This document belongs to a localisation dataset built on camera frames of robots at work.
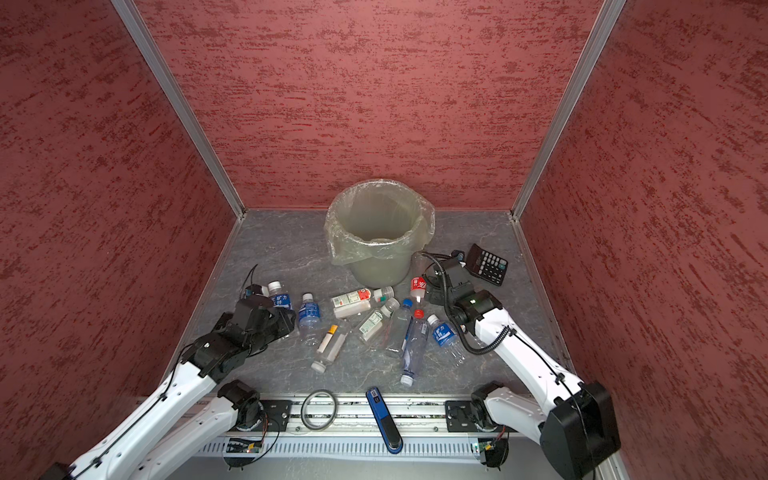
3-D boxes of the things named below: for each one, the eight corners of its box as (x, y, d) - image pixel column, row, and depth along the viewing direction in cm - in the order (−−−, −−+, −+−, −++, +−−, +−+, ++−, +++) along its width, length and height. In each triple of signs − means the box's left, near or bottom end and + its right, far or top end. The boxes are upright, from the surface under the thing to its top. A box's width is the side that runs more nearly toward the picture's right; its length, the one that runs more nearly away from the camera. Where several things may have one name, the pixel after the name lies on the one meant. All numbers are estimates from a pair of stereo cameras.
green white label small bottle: (359, 338, 88) (357, 331, 84) (389, 299, 97) (389, 292, 93) (372, 348, 87) (372, 341, 83) (402, 308, 95) (403, 300, 91)
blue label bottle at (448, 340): (455, 371, 83) (459, 364, 79) (421, 328, 91) (423, 320, 87) (468, 359, 85) (473, 352, 81) (434, 319, 93) (437, 310, 89)
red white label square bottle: (336, 321, 93) (332, 311, 87) (332, 308, 96) (329, 297, 90) (373, 309, 95) (372, 298, 90) (369, 296, 98) (367, 286, 93)
